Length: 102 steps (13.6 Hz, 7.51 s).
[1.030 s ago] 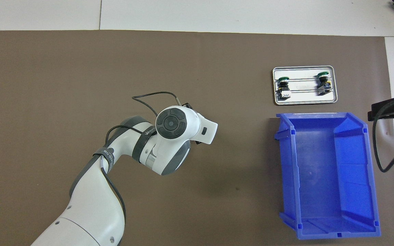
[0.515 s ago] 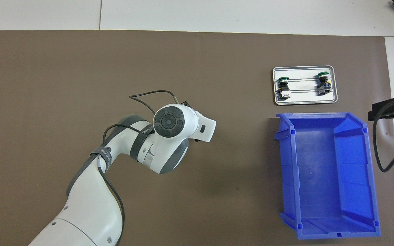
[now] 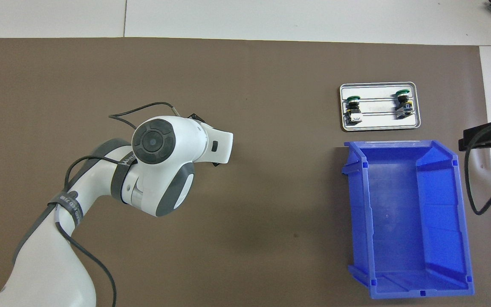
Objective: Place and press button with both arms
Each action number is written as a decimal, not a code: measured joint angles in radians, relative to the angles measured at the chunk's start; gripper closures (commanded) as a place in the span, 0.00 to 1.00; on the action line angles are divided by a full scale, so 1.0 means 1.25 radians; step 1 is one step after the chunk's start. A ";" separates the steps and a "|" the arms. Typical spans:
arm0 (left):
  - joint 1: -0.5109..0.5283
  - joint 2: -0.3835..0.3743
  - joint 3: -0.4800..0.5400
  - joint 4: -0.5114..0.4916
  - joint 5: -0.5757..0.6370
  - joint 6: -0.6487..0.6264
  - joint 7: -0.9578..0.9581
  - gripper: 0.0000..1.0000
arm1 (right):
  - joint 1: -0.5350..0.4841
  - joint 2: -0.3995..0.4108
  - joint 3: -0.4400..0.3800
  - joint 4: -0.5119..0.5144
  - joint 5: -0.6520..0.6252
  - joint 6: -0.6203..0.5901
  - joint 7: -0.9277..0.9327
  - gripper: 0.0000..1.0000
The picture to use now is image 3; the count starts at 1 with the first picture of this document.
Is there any silver metal tray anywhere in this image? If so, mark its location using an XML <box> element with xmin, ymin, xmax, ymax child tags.
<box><xmin>339</xmin><ymin>82</ymin><xmax>422</xmax><ymax>132</ymax></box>

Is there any blue plastic storage bin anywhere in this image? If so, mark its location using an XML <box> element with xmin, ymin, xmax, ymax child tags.
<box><xmin>341</xmin><ymin>140</ymin><xmax>475</xmax><ymax>300</ymax></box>

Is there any brown table mat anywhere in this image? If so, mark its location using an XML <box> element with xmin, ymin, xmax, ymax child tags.
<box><xmin>0</xmin><ymin>38</ymin><xmax>491</xmax><ymax>307</ymax></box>

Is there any green push button switch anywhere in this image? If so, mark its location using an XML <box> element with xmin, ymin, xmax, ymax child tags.
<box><xmin>395</xmin><ymin>89</ymin><xmax>413</xmax><ymax>119</ymax></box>
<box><xmin>344</xmin><ymin>96</ymin><xmax>363</xmax><ymax>125</ymax></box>

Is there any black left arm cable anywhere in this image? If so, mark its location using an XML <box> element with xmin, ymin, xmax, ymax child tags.
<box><xmin>55</xmin><ymin>101</ymin><xmax>182</xmax><ymax>307</ymax></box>

